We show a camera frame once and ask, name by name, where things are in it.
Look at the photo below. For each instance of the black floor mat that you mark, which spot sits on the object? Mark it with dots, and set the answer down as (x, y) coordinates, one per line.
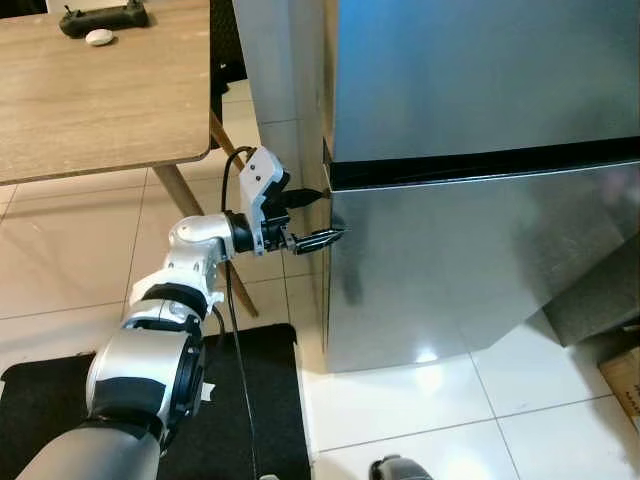
(278, 400)

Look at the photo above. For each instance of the silver fridge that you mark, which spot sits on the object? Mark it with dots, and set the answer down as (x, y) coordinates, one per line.
(480, 70)

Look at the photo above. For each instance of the small white oval mouse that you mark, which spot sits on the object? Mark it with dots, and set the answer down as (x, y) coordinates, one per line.
(99, 38)

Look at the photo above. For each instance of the light wooden dining table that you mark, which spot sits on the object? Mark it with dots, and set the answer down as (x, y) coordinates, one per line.
(100, 100)

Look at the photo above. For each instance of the black handheld controller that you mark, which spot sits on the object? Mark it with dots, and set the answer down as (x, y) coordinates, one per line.
(100, 20)

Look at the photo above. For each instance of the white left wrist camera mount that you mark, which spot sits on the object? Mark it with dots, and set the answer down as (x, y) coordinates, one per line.
(262, 180)

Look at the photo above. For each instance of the silver robot leg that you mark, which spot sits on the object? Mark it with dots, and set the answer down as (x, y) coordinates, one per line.
(400, 470)

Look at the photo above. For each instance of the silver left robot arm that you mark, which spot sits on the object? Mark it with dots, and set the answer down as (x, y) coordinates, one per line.
(150, 370)

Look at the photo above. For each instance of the printed brown cardboard box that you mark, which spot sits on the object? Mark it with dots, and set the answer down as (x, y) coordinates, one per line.
(622, 385)

